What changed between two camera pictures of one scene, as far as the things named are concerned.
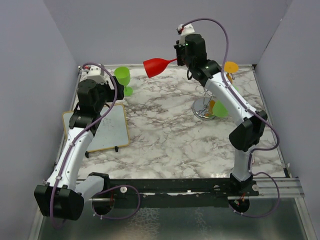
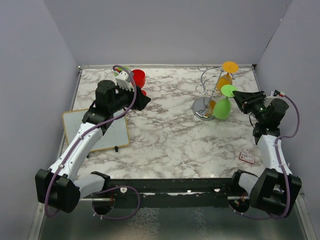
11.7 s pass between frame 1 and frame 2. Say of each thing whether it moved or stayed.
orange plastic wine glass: stayed
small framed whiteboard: stayed
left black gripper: moved
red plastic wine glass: moved
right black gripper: moved
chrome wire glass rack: stayed
